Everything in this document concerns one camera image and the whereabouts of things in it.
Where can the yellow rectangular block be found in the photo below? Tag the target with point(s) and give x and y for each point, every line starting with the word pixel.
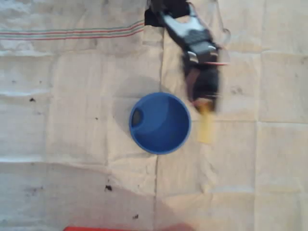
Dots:
pixel 205 127

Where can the blue plastic cup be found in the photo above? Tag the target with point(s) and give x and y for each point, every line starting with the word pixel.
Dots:
pixel 160 125

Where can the white cloth with stripes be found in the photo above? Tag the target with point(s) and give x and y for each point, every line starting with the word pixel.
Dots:
pixel 72 120

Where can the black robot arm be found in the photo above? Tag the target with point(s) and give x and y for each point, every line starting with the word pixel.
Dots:
pixel 192 33

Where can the red flat object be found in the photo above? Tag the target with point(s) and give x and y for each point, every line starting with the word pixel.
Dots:
pixel 125 228

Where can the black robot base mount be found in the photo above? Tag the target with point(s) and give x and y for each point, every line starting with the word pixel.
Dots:
pixel 151 20

